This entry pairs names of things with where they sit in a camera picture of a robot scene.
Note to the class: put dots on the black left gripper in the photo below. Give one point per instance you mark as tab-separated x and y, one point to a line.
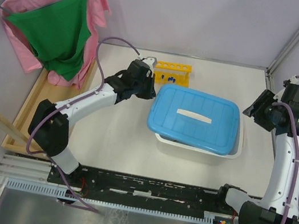
151	92

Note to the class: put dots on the blue plastic bin lid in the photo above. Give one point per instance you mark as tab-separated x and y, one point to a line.
194	117

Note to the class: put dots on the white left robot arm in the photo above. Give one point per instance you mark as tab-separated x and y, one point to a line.
51	122

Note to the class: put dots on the pink shirt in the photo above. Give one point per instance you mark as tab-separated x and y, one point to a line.
95	18

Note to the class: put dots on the grey slotted cable duct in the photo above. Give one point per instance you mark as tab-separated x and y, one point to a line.
62	193

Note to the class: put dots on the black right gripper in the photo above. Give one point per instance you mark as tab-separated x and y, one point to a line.
266	98

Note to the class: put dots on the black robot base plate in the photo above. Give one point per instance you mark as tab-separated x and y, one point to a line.
152	204

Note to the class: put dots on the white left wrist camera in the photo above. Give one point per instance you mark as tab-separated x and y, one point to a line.
151	62

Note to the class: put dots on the yellow test tube rack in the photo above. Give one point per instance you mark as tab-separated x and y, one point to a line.
180	72

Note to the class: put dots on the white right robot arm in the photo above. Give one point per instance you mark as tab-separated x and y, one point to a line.
279	205

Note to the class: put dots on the white plastic storage bin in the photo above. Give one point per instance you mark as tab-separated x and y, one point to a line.
207	152

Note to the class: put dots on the green shirt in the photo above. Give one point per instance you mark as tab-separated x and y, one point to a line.
53	37

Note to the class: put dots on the aluminium frame post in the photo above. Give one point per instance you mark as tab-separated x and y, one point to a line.
283	54

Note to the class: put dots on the wooden clothes rack frame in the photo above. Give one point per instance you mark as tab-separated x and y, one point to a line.
17	134

